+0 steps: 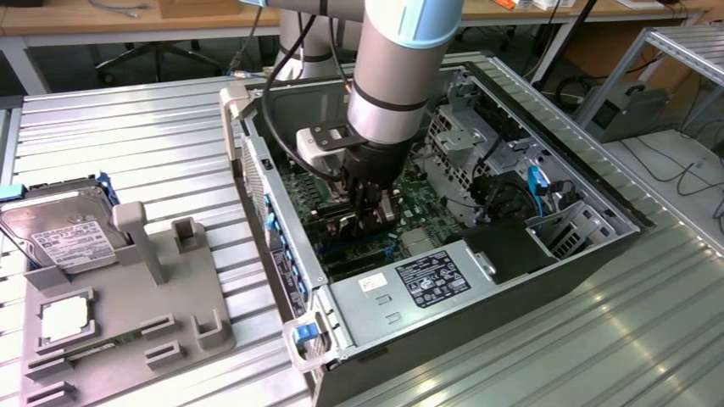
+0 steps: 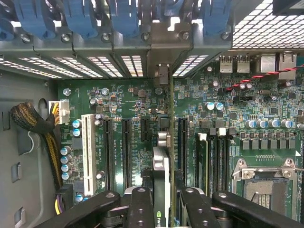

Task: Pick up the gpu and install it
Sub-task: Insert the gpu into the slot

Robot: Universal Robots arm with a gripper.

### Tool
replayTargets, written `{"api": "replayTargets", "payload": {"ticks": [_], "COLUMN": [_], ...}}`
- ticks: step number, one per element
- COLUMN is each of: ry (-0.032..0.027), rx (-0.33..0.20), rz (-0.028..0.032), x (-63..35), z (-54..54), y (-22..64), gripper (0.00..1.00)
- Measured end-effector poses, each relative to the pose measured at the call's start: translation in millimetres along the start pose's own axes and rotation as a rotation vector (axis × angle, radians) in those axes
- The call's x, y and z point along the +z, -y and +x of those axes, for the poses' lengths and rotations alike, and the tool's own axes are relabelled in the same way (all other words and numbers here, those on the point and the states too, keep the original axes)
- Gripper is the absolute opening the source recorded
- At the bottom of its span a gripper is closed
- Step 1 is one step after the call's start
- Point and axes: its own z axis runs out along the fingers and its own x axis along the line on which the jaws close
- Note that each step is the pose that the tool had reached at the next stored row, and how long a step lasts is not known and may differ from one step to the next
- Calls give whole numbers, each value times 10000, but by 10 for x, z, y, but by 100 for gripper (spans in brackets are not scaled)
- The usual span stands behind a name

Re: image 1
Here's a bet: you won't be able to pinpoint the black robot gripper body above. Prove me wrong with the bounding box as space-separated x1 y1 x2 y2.
340 141 415 192

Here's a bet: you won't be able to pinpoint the graphics card with black fan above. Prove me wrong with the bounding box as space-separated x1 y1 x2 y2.
308 190 407 241

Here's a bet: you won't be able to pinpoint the green motherboard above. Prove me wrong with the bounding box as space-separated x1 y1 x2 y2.
280 143 471 283

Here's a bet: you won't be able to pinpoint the silver chipset heatsink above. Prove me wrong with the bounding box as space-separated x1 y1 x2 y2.
399 231 444 258

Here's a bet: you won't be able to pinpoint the black expansion slot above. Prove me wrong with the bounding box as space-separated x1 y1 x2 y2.
325 249 392 277

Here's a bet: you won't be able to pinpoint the perforated metal drive cage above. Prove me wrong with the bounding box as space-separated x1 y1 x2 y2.
421 70 500 201

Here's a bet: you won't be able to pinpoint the grey power supply unit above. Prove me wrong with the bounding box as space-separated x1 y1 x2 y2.
327 248 500 347

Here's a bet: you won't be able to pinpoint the black plastic air shroud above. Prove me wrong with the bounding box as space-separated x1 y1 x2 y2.
444 220 559 285

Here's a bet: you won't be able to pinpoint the open black PC case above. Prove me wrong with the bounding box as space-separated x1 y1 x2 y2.
219 50 657 407

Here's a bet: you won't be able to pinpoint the metal disk bay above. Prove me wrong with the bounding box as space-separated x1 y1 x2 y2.
525 201 616 260

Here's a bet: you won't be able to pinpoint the wooden desk with white legs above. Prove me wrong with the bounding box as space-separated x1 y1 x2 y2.
455 0 708 84

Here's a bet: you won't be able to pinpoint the grey box device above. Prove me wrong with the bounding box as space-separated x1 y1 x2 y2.
576 80 672 143

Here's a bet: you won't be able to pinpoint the black office chair base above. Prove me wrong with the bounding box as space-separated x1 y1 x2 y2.
93 40 223 85

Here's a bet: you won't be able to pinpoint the grey plastic parts rack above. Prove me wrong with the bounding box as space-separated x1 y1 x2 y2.
19 202 236 407

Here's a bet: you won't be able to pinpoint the green loose RAM stick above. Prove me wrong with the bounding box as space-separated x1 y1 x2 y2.
64 330 145 365

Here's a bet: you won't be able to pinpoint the silver hard disk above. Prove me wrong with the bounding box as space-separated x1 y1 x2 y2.
0 186 129 275

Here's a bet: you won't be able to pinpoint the silver CPU chip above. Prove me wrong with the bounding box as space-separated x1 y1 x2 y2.
40 303 95 341

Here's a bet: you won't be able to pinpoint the blue disk caddy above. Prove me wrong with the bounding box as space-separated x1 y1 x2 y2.
0 171 121 272

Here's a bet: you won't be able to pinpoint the long wooden desk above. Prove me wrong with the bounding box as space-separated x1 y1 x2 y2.
0 0 284 97

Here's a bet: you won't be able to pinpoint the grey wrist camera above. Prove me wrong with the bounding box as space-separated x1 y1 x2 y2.
295 125 355 176

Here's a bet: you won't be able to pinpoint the black power wire bundle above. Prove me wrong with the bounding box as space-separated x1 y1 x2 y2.
468 173 536 222

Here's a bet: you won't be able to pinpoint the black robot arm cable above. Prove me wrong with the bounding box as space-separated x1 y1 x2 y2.
260 11 344 182

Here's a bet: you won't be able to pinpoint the blue flat data wire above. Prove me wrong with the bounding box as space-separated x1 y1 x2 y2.
525 164 553 220

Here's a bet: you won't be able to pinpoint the hanging cable with metal plug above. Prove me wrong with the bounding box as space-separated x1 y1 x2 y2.
228 6 265 80

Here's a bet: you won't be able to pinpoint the black floor cables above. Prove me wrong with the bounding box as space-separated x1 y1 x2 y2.
620 135 724 198

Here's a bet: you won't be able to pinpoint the grey cable on desk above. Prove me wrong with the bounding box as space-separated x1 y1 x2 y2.
88 0 152 19

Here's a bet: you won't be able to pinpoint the aluminium profile frame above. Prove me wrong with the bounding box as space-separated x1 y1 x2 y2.
575 25 724 146

